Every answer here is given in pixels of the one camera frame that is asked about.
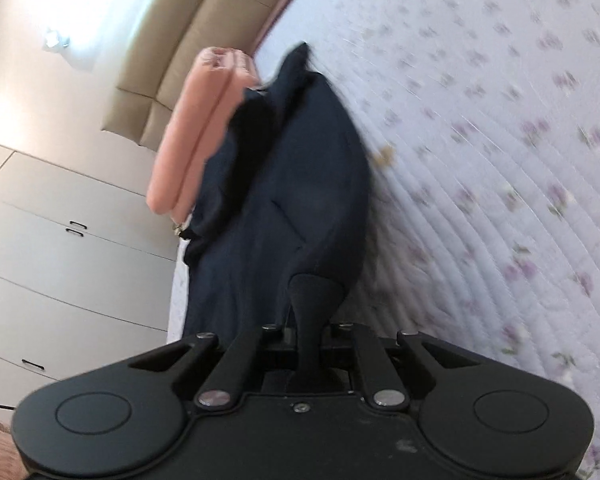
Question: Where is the navy blue striped jacket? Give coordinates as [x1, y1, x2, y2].
[183, 44, 370, 344]

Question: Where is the folded pink blanket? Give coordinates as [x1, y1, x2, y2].
[146, 48, 260, 224]

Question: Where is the floral quilted bed cover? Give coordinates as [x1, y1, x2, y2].
[165, 0, 600, 480]

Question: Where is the beige leather headboard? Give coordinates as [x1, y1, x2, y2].
[102, 0, 291, 151]

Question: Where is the white wardrobe with handles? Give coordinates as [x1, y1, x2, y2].
[0, 146, 178, 405]

